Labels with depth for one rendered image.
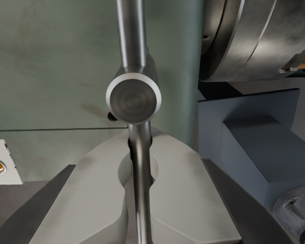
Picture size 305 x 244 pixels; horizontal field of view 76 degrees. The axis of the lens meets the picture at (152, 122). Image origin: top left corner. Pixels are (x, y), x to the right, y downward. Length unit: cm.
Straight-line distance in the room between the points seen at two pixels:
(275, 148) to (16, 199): 239
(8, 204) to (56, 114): 246
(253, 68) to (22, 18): 29
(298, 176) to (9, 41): 65
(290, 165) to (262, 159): 7
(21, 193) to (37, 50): 231
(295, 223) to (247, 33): 50
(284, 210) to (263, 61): 44
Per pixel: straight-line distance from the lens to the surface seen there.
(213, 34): 32
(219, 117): 85
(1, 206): 276
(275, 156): 71
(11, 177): 35
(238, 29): 27
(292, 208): 65
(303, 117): 211
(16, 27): 25
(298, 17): 29
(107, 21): 22
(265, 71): 35
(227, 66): 31
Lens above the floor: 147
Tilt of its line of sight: 63 degrees down
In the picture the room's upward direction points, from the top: 177 degrees clockwise
